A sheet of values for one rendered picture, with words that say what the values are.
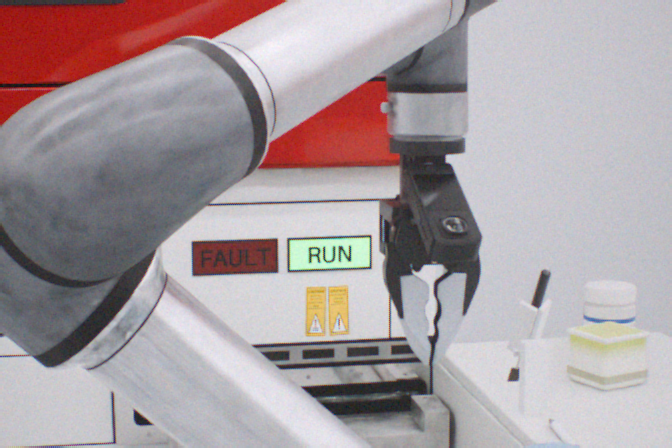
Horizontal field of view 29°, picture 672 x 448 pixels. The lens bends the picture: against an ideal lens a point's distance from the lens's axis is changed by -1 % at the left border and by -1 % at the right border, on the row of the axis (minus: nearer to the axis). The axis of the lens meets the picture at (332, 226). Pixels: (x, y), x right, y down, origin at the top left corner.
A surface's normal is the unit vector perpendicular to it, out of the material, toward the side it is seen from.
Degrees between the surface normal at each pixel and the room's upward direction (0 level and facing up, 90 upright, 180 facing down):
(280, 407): 68
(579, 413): 0
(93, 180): 88
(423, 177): 32
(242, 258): 90
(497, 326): 90
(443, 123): 90
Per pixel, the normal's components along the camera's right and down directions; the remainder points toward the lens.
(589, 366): -0.87, 0.08
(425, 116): -0.14, 0.15
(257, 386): 0.64, -0.28
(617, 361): 0.49, 0.13
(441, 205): 0.13, -0.76
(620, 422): 0.00, -0.99
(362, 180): 0.18, 0.15
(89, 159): 0.01, -0.06
